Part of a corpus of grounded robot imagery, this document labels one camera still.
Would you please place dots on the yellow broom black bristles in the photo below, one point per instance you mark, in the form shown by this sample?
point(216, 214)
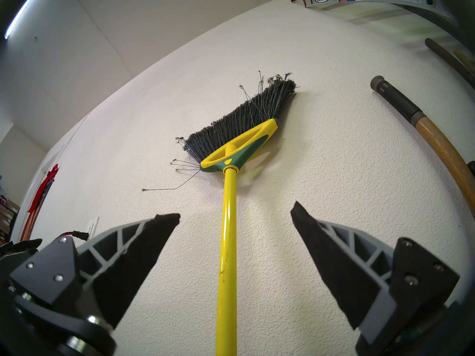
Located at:
point(228, 247)

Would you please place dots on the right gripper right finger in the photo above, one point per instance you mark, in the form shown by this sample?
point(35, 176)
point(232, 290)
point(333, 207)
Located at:
point(345, 262)

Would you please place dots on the white wall outlet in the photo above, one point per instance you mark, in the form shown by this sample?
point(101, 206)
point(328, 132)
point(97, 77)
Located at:
point(92, 227)

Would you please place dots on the bright ceiling light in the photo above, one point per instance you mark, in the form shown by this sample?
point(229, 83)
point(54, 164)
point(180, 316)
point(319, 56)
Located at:
point(20, 14)

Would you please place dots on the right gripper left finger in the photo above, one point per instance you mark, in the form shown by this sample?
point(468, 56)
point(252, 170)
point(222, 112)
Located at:
point(122, 262)

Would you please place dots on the red wall hanging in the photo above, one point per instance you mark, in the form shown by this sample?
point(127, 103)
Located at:
point(46, 184)

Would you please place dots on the shelf with cardboard boxes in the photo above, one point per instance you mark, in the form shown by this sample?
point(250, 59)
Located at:
point(7, 218)

